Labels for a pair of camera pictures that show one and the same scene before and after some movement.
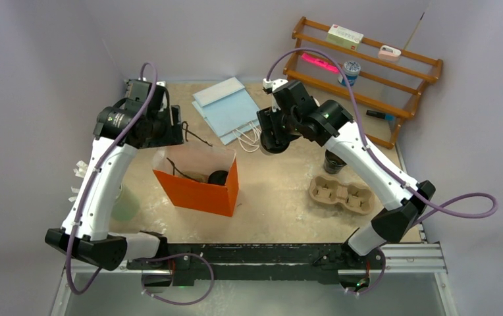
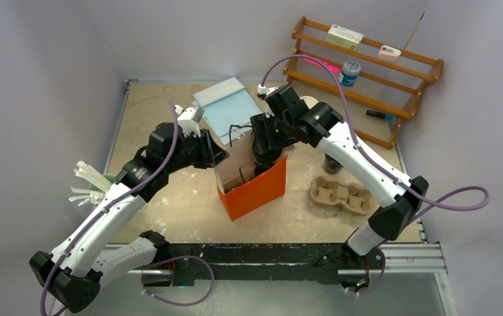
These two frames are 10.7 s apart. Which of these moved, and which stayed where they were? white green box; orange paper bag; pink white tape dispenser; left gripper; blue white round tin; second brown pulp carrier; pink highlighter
Moved: orange paper bag; left gripper
Stayed: pink white tape dispenser; pink highlighter; blue white round tin; second brown pulp carrier; white green box
